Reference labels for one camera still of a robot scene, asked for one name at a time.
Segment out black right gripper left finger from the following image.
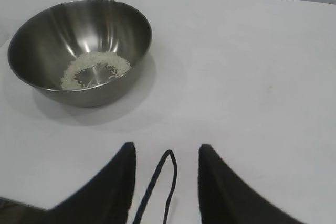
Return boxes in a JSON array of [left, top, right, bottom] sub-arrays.
[[48, 142, 138, 224]]

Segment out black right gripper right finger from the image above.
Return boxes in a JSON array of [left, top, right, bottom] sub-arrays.
[[197, 143, 306, 224]]

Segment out white rice grains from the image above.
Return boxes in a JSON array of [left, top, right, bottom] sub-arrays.
[[60, 51, 132, 90]]

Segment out stainless steel mixing bowl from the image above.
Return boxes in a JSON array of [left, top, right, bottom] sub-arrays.
[[7, 0, 154, 109]]

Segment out white tablecloth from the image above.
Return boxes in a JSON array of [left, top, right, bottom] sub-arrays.
[[0, 0, 336, 224]]

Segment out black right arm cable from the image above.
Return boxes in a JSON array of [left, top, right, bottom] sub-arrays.
[[132, 149, 179, 224]]

